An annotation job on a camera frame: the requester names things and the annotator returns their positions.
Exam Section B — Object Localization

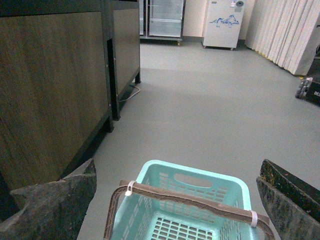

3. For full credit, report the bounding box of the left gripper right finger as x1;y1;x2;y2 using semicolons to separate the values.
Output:
256;159;320;240

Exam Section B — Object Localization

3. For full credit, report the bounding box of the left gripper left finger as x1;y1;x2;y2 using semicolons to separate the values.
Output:
0;158;97;240

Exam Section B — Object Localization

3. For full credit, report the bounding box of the light blue plastic basket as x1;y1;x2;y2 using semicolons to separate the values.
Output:
103;160;275;240

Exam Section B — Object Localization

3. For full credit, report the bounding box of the black wheeled case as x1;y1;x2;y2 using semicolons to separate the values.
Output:
295;76;320;106

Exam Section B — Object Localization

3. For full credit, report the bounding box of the dark wooden display cabinet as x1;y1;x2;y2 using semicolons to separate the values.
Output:
0;0;140;221

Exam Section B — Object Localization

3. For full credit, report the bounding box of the white folding partition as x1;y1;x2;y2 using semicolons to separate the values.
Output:
245;0;320;76

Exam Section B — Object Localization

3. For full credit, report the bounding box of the white chest freezer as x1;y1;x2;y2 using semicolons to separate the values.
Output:
201;0;247;50

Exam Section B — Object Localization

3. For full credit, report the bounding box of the glass door refrigerator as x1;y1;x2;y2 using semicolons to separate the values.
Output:
138;0;186;46

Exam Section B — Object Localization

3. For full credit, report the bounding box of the white power cable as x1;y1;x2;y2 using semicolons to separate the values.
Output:
118;84;141;103

